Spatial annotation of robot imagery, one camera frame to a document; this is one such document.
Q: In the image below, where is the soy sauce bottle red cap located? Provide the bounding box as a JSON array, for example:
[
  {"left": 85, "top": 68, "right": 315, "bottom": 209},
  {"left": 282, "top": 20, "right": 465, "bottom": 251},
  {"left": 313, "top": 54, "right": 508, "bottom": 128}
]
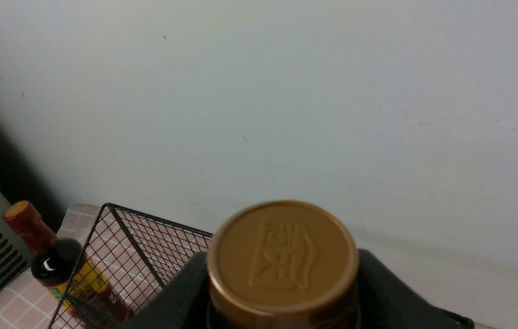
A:
[{"left": 2, "top": 200, "right": 134, "bottom": 329}]

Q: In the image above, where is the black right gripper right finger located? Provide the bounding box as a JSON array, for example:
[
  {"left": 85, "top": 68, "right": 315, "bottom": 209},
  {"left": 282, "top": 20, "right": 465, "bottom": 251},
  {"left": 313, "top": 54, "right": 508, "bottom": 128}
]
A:
[{"left": 358, "top": 249, "right": 475, "bottom": 329}]

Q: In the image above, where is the vinegar bottle gold cap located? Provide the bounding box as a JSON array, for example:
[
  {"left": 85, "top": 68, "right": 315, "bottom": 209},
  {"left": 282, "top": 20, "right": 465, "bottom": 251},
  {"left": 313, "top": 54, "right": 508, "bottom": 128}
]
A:
[{"left": 207, "top": 200, "right": 361, "bottom": 329}]

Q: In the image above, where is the black wire mesh rack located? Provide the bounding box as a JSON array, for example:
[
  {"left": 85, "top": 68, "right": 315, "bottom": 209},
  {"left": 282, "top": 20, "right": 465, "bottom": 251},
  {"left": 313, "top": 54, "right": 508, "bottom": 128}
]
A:
[{"left": 58, "top": 203, "right": 212, "bottom": 315}]

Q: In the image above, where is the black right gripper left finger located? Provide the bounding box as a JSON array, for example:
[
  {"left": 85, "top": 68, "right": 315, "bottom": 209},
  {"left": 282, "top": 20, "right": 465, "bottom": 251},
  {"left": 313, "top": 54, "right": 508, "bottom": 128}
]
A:
[{"left": 124, "top": 252, "right": 209, "bottom": 329}]

